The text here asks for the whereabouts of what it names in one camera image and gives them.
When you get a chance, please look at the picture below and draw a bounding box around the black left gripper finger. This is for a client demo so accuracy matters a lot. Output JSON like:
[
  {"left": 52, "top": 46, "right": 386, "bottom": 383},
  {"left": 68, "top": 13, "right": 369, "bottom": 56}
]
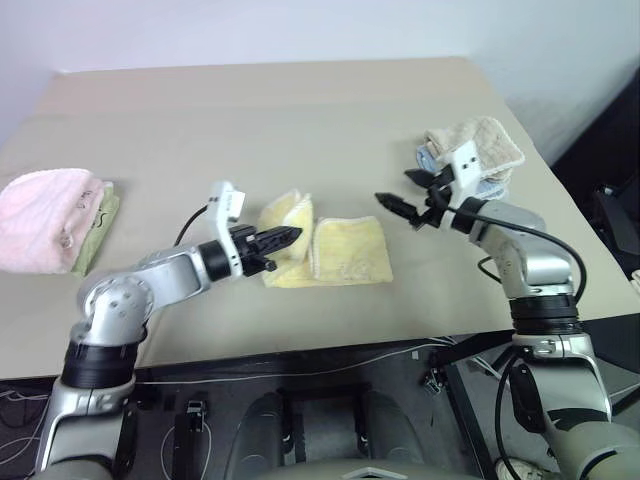
[
  {"left": 247, "top": 254, "right": 278, "bottom": 274},
  {"left": 257, "top": 225, "right": 304, "bottom": 251}
]

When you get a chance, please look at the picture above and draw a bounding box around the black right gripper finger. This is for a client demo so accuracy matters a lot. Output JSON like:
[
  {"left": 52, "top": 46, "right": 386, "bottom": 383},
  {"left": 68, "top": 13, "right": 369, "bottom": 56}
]
[
  {"left": 403, "top": 168, "right": 435, "bottom": 190},
  {"left": 374, "top": 191, "right": 419, "bottom": 219}
]

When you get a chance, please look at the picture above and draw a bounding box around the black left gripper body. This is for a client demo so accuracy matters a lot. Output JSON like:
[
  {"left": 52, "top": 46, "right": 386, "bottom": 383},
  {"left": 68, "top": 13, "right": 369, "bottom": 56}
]
[{"left": 230, "top": 224, "right": 274, "bottom": 274}]

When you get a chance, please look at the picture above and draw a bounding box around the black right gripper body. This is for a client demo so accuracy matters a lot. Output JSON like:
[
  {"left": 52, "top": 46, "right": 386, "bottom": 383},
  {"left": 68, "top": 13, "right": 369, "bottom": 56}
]
[{"left": 409, "top": 167, "right": 461, "bottom": 231}]

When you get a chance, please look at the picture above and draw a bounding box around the yellow towel with white trim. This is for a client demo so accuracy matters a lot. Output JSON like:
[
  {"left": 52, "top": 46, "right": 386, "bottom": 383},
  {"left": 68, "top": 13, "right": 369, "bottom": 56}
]
[{"left": 257, "top": 188, "right": 395, "bottom": 290}]

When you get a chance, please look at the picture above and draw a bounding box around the folded beige towel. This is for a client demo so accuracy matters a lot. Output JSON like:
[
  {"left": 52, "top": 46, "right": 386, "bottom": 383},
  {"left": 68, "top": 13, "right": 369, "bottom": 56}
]
[{"left": 423, "top": 115, "right": 526, "bottom": 194}]

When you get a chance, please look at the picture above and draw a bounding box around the folded green towel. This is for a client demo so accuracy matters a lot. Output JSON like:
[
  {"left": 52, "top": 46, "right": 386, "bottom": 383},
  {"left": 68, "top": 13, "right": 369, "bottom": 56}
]
[{"left": 69, "top": 185, "right": 121, "bottom": 278}]

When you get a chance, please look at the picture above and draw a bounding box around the folded pink towel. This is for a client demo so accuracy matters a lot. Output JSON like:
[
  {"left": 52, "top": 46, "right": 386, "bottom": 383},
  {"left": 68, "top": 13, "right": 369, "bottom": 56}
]
[{"left": 0, "top": 168, "right": 114, "bottom": 275}]

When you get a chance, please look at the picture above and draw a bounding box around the black table clamp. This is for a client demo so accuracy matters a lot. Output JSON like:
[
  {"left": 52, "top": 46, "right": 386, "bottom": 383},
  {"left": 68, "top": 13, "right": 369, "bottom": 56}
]
[
  {"left": 423, "top": 367, "right": 448, "bottom": 396},
  {"left": 185, "top": 399, "right": 209, "bottom": 432}
]

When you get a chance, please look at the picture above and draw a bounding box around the dark grey rounded shape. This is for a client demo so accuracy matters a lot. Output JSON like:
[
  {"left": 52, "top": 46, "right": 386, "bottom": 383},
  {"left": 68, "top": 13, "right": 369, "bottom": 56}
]
[
  {"left": 234, "top": 391, "right": 296, "bottom": 474},
  {"left": 357, "top": 389, "right": 426, "bottom": 466}
]

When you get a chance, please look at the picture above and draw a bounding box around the black office chair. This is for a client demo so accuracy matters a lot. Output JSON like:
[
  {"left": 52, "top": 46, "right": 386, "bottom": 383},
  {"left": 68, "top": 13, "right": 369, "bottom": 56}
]
[{"left": 592, "top": 182, "right": 640, "bottom": 254}]

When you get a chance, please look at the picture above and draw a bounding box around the grey robot torso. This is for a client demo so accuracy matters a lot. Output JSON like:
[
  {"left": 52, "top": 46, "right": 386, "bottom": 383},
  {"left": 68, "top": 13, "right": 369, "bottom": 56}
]
[{"left": 29, "top": 422, "right": 640, "bottom": 480}]

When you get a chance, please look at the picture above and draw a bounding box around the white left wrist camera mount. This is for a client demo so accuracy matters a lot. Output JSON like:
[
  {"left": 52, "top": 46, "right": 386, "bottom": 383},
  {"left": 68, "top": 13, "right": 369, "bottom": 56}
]
[{"left": 205, "top": 180, "right": 247, "bottom": 277}]

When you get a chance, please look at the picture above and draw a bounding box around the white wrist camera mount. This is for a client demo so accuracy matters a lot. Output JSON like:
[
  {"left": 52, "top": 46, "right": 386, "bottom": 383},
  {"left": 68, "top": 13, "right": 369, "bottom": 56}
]
[
  {"left": 433, "top": 139, "right": 489, "bottom": 201},
  {"left": 205, "top": 180, "right": 247, "bottom": 277}
]

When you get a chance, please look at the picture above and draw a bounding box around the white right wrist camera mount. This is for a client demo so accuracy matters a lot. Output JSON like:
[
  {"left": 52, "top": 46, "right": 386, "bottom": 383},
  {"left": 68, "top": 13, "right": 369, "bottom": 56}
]
[{"left": 433, "top": 139, "right": 489, "bottom": 201}]

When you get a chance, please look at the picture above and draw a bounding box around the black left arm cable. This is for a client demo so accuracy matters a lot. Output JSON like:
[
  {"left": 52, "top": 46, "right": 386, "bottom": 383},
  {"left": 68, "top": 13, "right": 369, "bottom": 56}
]
[{"left": 172, "top": 202, "right": 214, "bottom": 249}]

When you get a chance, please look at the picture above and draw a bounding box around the thin white cable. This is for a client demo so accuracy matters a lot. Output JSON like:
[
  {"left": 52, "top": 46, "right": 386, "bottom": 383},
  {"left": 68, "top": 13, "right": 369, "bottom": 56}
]
[{"left": 134, "top": 337, "right": 456, "bottom": 386}]

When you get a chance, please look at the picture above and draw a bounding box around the black table frame leg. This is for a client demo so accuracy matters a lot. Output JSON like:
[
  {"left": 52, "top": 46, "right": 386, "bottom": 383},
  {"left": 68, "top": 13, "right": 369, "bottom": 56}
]
[{"left": 429, "top": 332, "right": 521, "bottom": 480}]

